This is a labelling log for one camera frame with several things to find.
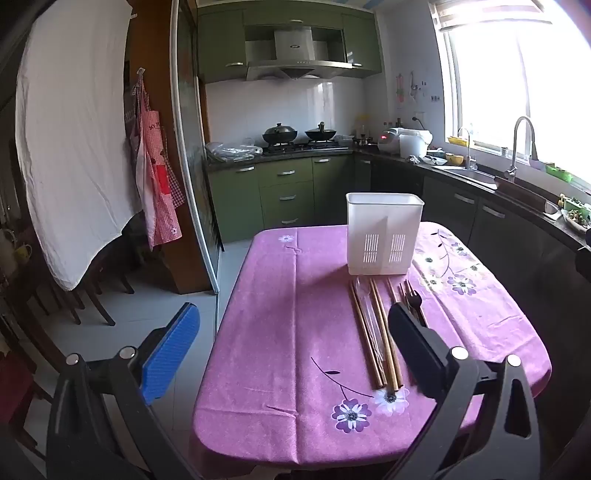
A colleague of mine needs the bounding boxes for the kitchen window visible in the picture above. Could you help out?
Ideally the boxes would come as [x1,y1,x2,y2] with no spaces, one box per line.
[429,0,591,185]

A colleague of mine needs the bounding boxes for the green base cabinets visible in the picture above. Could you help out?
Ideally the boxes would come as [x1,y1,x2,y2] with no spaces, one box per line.
[207,154,373,245]

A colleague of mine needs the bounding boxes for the clear plastic bag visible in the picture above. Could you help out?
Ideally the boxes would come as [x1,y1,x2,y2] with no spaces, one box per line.
[205,141,264,163]

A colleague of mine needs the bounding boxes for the steel range hood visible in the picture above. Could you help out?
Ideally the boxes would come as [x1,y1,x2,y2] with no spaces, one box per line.
[245,28,354,83]

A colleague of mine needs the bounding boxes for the white hanging sheet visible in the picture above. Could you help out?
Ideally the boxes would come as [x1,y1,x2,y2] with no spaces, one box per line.
[14,0,145,292]

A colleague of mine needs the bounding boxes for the black wok with lid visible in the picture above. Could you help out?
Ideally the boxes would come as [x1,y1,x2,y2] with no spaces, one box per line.
[262,123,299,145]

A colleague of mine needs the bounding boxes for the pink printed apron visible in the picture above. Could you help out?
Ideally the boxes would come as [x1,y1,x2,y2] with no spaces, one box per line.
[133,98,171,249]

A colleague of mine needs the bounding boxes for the white rice cooker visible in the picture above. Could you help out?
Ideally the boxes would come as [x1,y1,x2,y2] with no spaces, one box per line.
[378,128,403,154]

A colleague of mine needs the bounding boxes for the gas stove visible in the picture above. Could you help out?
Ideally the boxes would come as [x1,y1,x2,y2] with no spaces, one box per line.
[263,141,350,154]

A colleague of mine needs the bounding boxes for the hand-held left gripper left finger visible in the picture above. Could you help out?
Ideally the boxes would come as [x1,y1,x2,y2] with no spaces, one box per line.
[46,302,204,480]

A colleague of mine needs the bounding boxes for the dark base cabinets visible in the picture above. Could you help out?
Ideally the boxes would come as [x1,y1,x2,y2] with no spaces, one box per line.
[369,157,591,333]

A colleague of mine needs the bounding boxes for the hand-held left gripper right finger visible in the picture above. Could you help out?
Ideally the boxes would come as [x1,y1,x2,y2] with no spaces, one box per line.
[383,302,541,480]

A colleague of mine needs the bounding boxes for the small steel faucet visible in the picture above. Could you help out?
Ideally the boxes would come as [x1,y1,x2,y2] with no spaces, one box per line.
[457,127,477,170]

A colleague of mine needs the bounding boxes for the green wall cabinets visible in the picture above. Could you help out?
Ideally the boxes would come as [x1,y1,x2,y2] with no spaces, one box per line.
[196,7,384,85]

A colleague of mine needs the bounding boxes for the purple floral tablecloth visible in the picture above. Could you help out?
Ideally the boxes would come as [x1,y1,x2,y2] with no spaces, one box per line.
[191,222,552,467]

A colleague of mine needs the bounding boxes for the white countertop appliance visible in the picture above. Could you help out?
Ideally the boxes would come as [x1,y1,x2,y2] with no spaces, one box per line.
[398,129,434,160]

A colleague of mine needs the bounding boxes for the plate of food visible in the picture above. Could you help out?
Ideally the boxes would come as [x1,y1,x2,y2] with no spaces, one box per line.
[560,194,591,230]

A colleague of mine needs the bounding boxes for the steel sink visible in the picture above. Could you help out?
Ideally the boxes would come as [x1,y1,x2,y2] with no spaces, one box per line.
[434,165,500,190]

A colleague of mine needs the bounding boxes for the wall hanging decorations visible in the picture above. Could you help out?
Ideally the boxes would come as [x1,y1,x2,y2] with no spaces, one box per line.
[394,71,428,110]

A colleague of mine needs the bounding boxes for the dark fork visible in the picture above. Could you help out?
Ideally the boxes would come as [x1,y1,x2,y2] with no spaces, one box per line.
[405,279,428,329]

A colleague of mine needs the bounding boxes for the red checkered apron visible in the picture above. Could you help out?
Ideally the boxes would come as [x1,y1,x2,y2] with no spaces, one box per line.
[122,74,188,246]

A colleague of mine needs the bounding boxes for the dark wooden chair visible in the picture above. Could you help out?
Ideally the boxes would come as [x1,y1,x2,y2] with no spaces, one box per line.
[18,249,136,328]

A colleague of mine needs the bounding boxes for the black open wok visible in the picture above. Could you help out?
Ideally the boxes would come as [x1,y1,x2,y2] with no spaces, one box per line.
[305,121,339,142]

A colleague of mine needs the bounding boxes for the glass sliding door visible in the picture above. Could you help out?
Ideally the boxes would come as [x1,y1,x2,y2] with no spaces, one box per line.
[170,0,223,295]

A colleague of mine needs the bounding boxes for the brown wooden partition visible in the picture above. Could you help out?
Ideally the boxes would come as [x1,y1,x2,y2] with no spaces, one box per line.
[124,0,214,296]

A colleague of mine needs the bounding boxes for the tall steel faucet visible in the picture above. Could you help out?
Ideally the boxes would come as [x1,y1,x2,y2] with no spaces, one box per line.
[505,116,539,182]

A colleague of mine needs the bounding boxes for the white plastic utensil holder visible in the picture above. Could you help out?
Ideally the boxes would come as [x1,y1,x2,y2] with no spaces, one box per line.
[346,192,424,277]

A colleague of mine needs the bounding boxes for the translucent plastic spoon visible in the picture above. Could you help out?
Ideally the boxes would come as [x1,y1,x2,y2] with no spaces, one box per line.
[360,278,387,366]

